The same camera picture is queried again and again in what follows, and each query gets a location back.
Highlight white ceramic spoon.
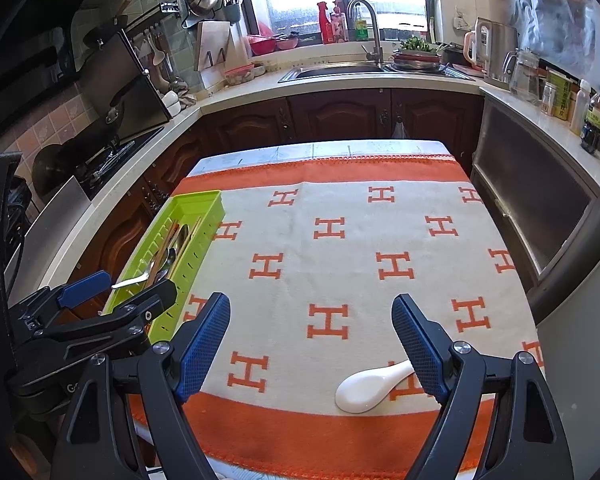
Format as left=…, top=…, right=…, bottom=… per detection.
left=335, top=359, right=416, bottom=414

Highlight wooden chopstick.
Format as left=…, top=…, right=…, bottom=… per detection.
left=150, top=221, right=180, bottom=273

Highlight glass jar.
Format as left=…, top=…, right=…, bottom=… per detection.
left=540, top=82, right=558, bottom=116

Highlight short metal soup spoon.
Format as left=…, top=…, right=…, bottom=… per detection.
left=111, top=272, right=153, bottom=290

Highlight clear food container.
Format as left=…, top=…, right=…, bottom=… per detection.
left=223, top=64, right=255, bottom=86

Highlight dark sauce bottle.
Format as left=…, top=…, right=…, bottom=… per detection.
left=580, top=92, right=600, bottom=156

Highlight black cooking pot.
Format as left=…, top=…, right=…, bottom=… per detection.
left=440, top=42, right=468, bottom=66

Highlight green box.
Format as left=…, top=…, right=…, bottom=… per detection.
left=550, top=72, right=573, bottom=121

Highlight large pink bowl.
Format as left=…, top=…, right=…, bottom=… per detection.
left=247, top=34, right=277, bottom=56

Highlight wall utensil rack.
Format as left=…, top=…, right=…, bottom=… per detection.
left=125, top=2, right=183, bottom=31

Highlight dark wooden base cabinets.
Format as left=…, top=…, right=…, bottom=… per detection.
left=75, top=87, right=486, bottom=321

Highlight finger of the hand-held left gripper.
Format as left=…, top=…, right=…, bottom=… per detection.
left=7, top=270, right=112, bottom=337
left=22, top=279, right=177, bottom=361

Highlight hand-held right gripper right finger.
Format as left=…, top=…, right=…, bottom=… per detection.
left=391, top=293, right=576, bottom=480

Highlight green dish soap bottle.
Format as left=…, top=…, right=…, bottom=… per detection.
left=355, top=5, right=371, bottom=42

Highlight pink soap bottle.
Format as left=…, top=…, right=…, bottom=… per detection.
left=330, top=0, right=349, bottom=42

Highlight brown-handled metal spoon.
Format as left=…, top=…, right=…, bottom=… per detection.
left=155, top=247, right=178, bottom=283

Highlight green plastic utensil tray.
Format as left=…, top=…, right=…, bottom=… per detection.
left=102, top=190, right=226, bottom=346

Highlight steel kitchen sink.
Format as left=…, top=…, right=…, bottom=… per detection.
left=278, top=62, right=396, bottom=83

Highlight white plastic bottle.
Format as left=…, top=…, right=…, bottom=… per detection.
left=569, top=79, right=592, bottom=136

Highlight white kitchen countertop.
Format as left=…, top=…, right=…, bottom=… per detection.
left=2, top=50, right=600, bottom=306

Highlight glass pitcher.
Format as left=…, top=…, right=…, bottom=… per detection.
left=502, top=49, right=543, bottom=103

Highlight red spray bottle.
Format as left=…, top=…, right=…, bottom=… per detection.
left=317, top=1, right=335, bottom=45

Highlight white appliance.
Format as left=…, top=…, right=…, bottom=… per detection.
left=535, top=255, right=600, bottom=480

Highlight black range hood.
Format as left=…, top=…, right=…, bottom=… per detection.
left=0, top=0, right=173, bottom=146

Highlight black round pan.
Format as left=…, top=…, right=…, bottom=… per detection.
left=32, top=144, right=78, bottom=196

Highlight hanging ladle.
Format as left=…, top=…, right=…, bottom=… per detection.
left=145, top=30, right=166, bottom=66

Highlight basin of green vegetables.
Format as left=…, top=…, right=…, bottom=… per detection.
left=391, top=35, right=443, bottom=72

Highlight crumpled rag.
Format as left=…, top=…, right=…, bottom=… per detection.
left=172, top=79, right=197, bottom=106

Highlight glass-door cabinet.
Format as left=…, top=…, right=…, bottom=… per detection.
left=470, top=92, right=600, bottom=301

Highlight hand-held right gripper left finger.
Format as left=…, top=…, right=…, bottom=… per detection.
left=50, top=291, right=232, bottom=480

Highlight plastic wall sheet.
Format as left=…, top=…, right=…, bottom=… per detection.
left=500, top=0, right=600, bottom=81

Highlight steel kitchen faucet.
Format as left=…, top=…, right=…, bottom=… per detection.
left=347, top=0, right=385, bottom=66

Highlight black gas stove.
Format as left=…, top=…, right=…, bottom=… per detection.
left=75, top=127, right=166, bottom=196

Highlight orange printed blanket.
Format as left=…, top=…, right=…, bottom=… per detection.
left=130, top=152, right=546, bottom=478

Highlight white steel electric kettle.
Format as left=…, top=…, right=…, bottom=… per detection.
left=462, top=16, right=518, bottom=88

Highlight wooden cutting board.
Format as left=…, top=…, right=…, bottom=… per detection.
left=195, top=20, right=231, bottom=72

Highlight stainless steel panel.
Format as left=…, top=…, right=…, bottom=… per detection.
left=2, top=175, right=92, bottom=301

